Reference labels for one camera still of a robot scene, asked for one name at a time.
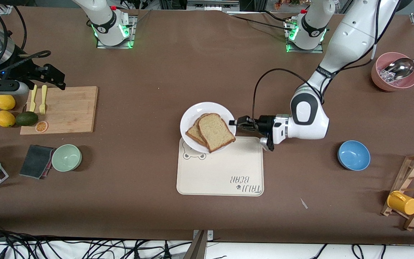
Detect thick bread slice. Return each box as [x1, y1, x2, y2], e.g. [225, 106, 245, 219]
[185, 114, 209, 147]

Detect silver foil wrapped candies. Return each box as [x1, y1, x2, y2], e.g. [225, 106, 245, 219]
[379, 67, 396, 83]

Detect wooden peg rack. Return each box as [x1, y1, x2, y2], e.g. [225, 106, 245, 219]
[380, 152, 414, 231]

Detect yellow lemon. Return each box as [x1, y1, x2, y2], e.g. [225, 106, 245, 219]
[0, 95, 16, 111]
[0, 110, 16, 128]

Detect yellow plastic knife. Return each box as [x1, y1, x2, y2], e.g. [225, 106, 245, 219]
[29, 85, 38, 113]

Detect white bear print tray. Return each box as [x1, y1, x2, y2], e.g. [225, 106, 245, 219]
[176, 136, 265, 197]

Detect black table cable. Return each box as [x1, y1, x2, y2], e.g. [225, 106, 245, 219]
[229, 14, 291, 30]

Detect blue bowl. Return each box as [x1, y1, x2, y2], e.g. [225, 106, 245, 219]
[337, 140, 371, 171]

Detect pink bowl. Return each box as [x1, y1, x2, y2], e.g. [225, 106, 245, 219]
[371, 52, 414, 91]

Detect yellow mug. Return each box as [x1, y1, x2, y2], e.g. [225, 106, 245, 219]
[387, 191, 414, 215]

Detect white round plate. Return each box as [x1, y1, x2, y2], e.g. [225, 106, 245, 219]
[180, 102, 235, 154]

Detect green avocado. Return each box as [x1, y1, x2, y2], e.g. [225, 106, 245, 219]
[15, 111, 38, 127]

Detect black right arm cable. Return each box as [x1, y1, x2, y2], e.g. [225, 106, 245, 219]
[0, 50, 52, 74]

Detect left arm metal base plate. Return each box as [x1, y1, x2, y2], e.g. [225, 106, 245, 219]
[284, 17, 325, 54]

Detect dark grey folded cloth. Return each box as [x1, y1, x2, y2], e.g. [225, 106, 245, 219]
[19, 145, 55, 179]

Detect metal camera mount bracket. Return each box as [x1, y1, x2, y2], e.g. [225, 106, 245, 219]
[184, 230, 214, 259]

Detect yellow plastic fork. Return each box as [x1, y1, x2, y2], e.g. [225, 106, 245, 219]
[40, 85, 48, 115]

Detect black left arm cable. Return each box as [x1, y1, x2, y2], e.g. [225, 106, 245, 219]
[252, 68, 324, 121]

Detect wooden cutting board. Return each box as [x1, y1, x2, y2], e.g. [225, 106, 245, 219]
[20, 86, 98, 135]

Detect black floor cable bundle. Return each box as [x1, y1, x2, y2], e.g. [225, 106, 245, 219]
[0, 223, 193, 259]

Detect mint green bowl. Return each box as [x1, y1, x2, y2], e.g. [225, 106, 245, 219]
[51, 144, 83, 172]

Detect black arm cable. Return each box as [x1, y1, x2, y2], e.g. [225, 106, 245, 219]
[0, 50, 52, 74]
[252, 68, 324, 121]

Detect thin bread slice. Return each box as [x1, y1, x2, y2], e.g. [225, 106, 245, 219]
[198, 113, 236, 153]

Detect metal scoop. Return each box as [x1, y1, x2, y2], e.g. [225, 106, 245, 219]
[383, 49, 414, 81]

